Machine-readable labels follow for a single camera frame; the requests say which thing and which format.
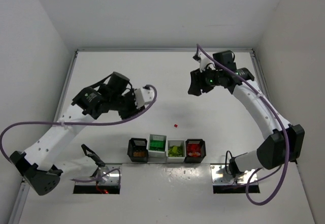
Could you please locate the right white bin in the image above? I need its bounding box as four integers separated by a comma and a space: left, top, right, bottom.
166, 140, 185, 163

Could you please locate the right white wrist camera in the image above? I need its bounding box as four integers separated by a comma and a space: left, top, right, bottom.
193, 52, 213, 73

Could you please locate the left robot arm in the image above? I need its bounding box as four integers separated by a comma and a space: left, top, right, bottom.
10, 72, 144, 196

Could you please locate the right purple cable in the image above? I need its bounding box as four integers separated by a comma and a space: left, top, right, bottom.
196, 43, 290, 206

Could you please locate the far right black bin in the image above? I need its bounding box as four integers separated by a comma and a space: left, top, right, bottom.
184, 139, 206, 164

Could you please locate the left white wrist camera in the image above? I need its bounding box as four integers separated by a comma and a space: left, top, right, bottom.
134, 87, 155, 109

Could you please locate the black bin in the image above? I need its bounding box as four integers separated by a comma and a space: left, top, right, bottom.
127, 138, 149, 163
184, 139, 206, 164

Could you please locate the tan lego plate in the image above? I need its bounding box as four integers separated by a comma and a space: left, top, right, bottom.
133, 151, 146, 157

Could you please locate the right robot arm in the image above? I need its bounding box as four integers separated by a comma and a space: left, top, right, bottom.
188, 50, 305, 177

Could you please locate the metal base plate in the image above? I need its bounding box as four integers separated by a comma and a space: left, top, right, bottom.
210, 164, 258, 186
72, 164, 122, 185

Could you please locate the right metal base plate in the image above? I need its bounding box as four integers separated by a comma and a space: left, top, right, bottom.
210, 164, 258, 186

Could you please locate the far left black bin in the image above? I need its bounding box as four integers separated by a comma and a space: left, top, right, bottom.
127, 138, 149, 163

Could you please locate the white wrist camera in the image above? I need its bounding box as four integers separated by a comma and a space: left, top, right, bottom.
134, 87, 155, 109
193, 52, 213, 73

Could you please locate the white bin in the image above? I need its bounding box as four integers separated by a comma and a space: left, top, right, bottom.
147, 134, 167, 158
166, 140, 185, 163

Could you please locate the lime curved lego brick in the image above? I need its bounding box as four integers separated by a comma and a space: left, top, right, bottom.
169, 146, 182, 155

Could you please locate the left white bin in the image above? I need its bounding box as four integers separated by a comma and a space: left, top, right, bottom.
147, 134, 167, 158

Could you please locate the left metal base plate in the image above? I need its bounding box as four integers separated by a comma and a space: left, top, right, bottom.
72, 164, 122, 185

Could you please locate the long green lego brick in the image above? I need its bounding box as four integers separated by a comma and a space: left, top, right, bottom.
149, 140, 165, 150

